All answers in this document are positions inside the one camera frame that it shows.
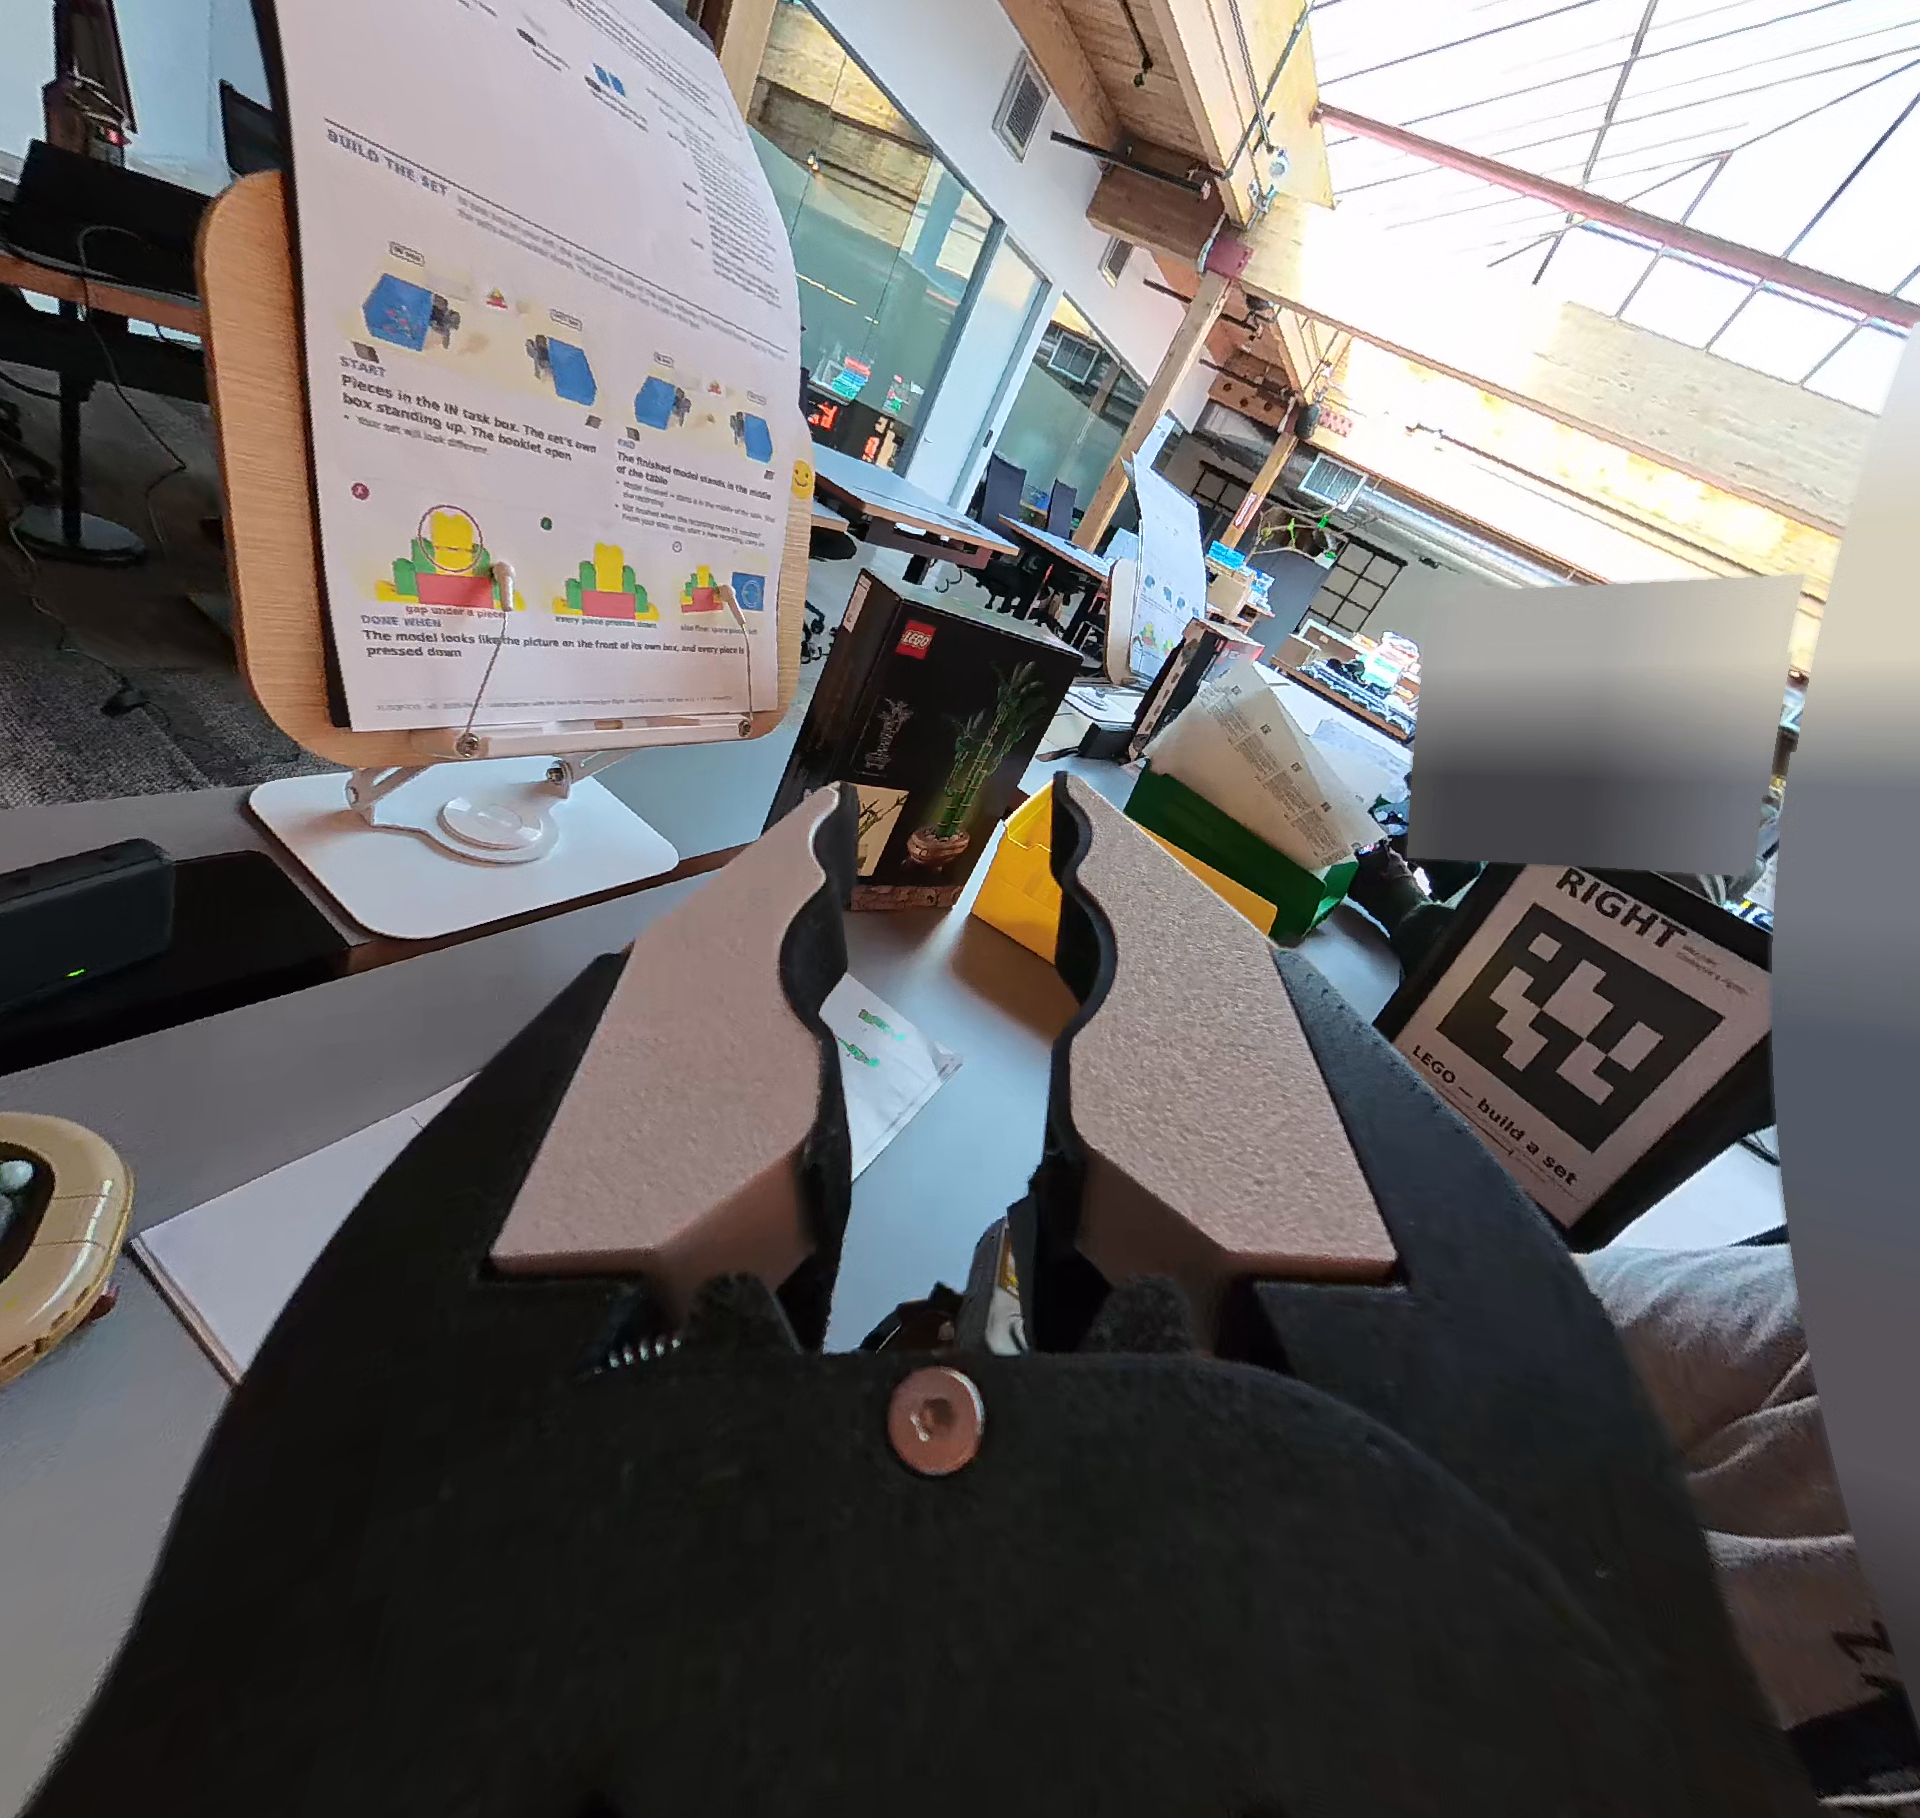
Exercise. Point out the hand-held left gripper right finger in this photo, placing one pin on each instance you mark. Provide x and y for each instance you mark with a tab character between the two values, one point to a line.
1214	1083

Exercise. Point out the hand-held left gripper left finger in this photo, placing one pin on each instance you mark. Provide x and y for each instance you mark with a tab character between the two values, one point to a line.
706	1069

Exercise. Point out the white bag with green print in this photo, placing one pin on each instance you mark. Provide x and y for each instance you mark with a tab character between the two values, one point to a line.
893	1083

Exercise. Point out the black lego set box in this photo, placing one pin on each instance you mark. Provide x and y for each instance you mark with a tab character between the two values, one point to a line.
945	709

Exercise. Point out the beige round lego base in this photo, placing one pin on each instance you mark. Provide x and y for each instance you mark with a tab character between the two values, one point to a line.
68	1250

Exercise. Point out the green plastic bin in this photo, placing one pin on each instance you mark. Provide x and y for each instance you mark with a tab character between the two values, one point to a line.
1243	857

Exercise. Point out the person's grey clothing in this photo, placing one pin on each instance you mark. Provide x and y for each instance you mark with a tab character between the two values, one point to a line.
1725	1398

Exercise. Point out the yellow plastic bin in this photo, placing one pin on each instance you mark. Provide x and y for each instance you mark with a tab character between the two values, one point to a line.
1019	890

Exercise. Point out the folded paper booklet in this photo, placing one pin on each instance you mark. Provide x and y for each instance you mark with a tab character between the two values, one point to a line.
1260	753

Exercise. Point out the white stand base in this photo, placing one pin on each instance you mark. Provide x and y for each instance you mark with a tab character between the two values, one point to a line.
360	875

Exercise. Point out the white paper sheet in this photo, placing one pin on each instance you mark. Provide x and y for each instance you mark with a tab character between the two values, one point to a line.
271	1217

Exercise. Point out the black flat pad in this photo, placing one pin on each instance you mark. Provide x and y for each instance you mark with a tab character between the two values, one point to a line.
255	918

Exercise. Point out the background instruction sheet stand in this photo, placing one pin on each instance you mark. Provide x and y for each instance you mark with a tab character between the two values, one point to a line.
1162	559

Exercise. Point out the background wooden desk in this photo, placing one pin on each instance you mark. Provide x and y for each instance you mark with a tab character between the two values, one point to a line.
900	499

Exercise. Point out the black device with green light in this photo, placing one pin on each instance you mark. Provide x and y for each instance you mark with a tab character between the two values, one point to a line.
75	927

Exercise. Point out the wooden sheet stand board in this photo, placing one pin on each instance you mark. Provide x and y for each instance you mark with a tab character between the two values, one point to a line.
261	499

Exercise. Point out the printed instruction sheet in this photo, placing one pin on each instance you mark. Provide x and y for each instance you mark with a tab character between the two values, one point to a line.
541	348

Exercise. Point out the black round stand base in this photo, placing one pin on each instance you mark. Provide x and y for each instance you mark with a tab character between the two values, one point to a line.
81	541

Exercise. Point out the black monitor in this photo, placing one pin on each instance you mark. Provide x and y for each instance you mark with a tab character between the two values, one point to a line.
106	221

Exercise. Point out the wall air vent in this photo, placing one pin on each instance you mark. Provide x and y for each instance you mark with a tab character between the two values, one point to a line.
1022	107

